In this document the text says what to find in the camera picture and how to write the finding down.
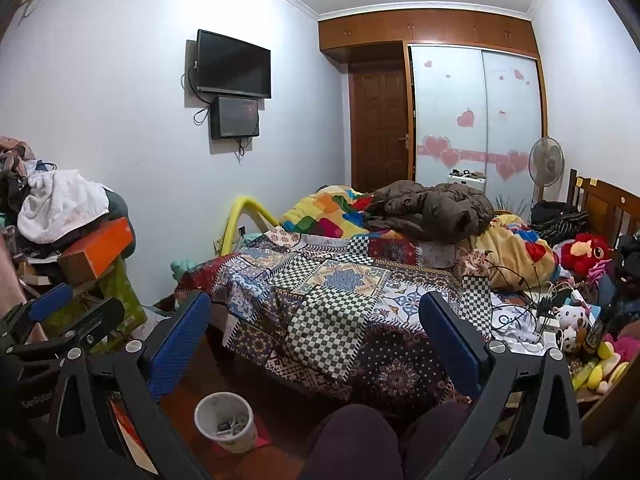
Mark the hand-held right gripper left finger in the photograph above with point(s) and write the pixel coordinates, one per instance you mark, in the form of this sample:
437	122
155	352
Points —
180	347

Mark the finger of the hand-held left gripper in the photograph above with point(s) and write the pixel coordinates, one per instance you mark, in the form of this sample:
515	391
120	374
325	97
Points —
95	320
50	302

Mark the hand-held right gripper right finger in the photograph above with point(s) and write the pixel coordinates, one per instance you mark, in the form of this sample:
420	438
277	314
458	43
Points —
450	347

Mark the white plastic waste bin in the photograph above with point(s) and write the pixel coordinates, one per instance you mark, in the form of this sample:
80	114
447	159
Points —
235	442

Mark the green patterned box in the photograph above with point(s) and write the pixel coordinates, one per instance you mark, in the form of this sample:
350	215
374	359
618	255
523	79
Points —
120	295

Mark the orange cardboard box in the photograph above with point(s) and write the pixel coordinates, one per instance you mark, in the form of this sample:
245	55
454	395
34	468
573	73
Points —
100	250

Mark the person's right leg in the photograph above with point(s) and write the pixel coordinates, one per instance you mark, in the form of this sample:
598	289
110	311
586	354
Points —
445	440

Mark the person's leg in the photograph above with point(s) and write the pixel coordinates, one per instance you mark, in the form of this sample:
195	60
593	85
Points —
350	445
445	440

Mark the red flat box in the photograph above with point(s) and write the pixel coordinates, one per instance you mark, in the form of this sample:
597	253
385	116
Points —
132	430

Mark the white crumpled cloth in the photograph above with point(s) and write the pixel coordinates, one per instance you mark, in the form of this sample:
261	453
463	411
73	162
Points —
60	205

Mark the yellow fleece blanket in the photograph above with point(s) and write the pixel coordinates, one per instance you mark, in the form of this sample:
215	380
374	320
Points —
515	255

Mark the dark grey cloth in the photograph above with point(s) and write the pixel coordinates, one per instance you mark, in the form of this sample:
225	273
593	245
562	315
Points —
119	205

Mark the spotted white dog plush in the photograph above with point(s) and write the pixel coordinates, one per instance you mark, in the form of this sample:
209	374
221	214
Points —
570	322

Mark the red square mat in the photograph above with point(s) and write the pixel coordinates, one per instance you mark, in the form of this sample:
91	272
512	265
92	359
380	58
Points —
262	442

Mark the pile of mixed clothes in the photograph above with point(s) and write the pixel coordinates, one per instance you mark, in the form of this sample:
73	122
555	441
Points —
15	170

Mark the yellow foam tube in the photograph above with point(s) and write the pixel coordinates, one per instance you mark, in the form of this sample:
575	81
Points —
232	220

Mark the brown padded jacket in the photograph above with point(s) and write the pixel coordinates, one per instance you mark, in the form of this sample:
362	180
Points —
435	210

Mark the person's left leg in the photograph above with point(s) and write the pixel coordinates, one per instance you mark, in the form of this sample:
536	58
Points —
350	445

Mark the patterned patchwork bedspread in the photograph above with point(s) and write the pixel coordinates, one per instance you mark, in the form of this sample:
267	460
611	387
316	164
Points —
325	280

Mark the yellow plush toy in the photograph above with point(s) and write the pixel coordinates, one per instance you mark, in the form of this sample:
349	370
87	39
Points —
597	370

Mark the red plush toy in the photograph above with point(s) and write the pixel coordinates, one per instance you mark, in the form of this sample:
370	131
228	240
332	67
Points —
587	252

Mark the small white cabinet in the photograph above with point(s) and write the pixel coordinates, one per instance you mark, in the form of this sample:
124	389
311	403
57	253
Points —
467	181

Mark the black striped clothing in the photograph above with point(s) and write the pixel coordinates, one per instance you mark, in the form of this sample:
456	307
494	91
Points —
560	220

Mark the pink plush toy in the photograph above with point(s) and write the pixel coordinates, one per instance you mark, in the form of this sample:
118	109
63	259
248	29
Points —
627	347

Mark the colourful block quilt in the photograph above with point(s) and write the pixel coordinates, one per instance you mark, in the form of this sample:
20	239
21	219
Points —
320	212

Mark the dark patterned clothing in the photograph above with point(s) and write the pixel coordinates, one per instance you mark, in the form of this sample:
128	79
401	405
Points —
627	265

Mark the white standing fan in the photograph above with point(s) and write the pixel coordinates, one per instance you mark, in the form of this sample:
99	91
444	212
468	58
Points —
546	162

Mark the wooden headboard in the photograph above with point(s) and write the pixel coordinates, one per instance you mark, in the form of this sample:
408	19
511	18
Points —
607	200

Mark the pink heart stickers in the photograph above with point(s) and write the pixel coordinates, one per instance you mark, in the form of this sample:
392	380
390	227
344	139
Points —
465	119

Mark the brown wooden door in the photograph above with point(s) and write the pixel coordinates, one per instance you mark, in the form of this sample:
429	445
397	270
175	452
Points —
380	125

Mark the white sliding door wardrobe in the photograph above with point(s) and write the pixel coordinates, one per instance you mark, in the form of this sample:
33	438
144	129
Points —
475	105

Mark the wooden overhead cabinet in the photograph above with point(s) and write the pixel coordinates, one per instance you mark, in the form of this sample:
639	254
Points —
430	27

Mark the small black wall monitor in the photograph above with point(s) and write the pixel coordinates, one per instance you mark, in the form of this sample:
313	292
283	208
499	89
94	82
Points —
234	117

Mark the black wall television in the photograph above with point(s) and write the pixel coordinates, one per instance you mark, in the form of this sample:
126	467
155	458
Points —
232	62

